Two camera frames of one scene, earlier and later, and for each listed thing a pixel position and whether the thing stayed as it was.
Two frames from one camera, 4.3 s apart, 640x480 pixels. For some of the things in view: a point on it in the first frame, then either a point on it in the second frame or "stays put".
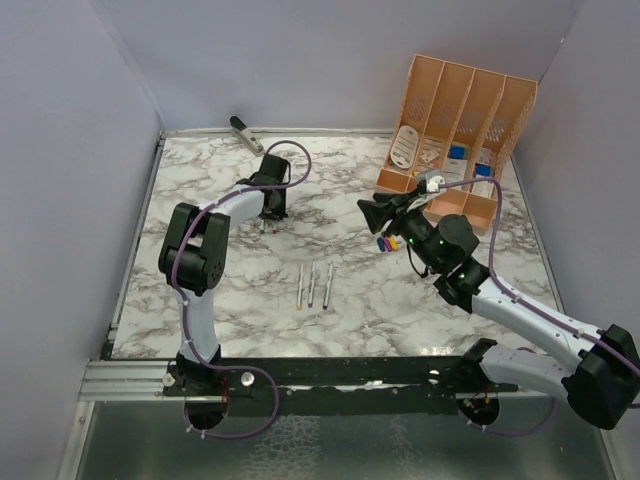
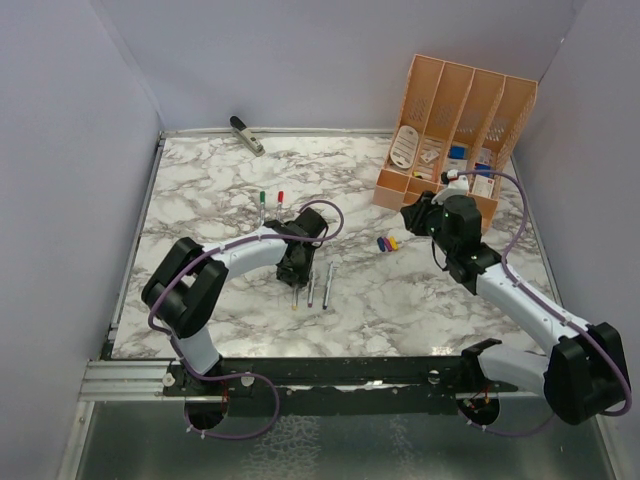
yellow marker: [312, 284] stays put
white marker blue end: [328, 286] stays put
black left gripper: [281, 212] -> [299, 278]
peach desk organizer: [459, 122] stays put
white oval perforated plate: [405, 147] stays put
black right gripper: [398, 208] -> [416, 213]
